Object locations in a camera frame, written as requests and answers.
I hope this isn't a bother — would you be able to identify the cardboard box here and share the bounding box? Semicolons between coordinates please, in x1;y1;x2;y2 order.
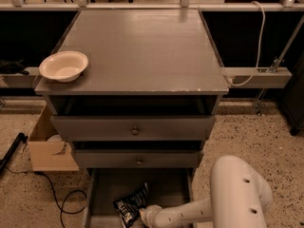
28;106;79;172

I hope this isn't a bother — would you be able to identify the black floor cable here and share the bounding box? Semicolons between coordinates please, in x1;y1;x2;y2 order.
5;165;87;228

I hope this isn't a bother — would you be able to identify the grey open bottom drawer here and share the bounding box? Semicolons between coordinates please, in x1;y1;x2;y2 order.
81;168;193;228

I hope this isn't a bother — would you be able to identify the grey top drawer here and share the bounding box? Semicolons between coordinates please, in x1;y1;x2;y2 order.
51;116;215;142

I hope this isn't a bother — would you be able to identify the grey middle drawer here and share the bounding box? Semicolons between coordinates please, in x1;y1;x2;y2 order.
72;149;203;168

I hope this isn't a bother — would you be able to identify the black bar on floor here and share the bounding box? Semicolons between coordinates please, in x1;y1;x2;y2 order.
0;132;28;174

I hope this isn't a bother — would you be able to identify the dark cabinet at right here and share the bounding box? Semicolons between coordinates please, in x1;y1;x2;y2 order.
281;52;304;136

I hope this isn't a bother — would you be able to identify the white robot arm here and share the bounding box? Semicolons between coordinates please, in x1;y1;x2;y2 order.
140;156;273;228

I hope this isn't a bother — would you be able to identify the white cable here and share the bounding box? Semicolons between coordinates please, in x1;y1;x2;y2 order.
226;0;266;87

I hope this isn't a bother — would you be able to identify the white bowl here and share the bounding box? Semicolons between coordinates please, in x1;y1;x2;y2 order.
39;51;88;83

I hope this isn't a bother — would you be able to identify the grey wooden drawer cabinet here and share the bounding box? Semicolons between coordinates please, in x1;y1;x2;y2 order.
33;9;230;173

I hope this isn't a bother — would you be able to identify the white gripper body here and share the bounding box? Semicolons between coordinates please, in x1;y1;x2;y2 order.
142;205;162;228

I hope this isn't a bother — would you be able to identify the black object on rail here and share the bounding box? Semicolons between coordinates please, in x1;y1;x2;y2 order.
0;60;29;75

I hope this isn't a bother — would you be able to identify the blue chip bag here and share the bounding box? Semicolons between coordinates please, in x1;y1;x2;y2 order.
113;182;148;228

